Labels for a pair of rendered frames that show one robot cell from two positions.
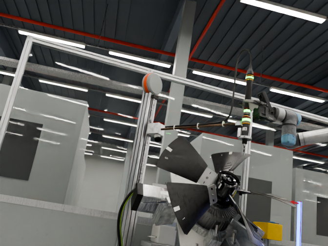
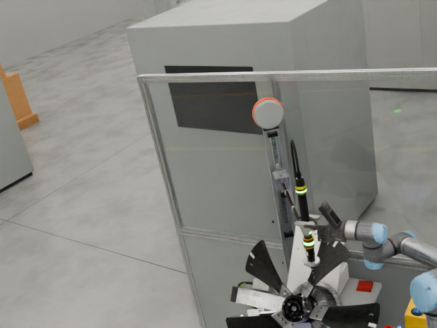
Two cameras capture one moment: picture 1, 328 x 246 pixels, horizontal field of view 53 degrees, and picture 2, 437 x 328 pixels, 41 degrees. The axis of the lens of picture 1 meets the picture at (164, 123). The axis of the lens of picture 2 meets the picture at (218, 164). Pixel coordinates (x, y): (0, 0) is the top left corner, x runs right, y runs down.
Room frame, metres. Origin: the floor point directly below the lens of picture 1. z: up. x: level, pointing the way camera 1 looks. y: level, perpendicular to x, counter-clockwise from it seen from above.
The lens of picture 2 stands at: (0.09, -1.80, 2.92)
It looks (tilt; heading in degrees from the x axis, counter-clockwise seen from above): 24 degrees down; 50
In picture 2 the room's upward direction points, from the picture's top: 12 degrees counter-clockwise
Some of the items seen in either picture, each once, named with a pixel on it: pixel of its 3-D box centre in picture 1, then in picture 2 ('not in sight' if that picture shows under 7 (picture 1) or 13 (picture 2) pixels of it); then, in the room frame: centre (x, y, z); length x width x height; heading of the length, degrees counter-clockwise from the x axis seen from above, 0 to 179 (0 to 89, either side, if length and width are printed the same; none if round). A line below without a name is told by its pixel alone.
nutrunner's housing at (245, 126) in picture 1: (247, 103); (305, 220); (1.64, -0.43, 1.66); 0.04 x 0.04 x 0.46
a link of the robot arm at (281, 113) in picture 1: (277, 114); (352, 229); (1.70, -0.61, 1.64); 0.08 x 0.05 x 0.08; 15
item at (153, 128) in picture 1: (154, 130); (281, 179); (2.05, 0.05, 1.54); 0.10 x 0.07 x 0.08; 50
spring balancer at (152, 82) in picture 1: (152, 84); (268, 113); (2.11, 0.12, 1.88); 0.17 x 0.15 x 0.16; 105
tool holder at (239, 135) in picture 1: (243, 130); (309, 251); (1.65, -0.42, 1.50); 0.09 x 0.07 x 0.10; 50
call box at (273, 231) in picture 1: (266, 232); (420, 314); (2.02, -0.70, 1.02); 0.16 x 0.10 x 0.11; 15
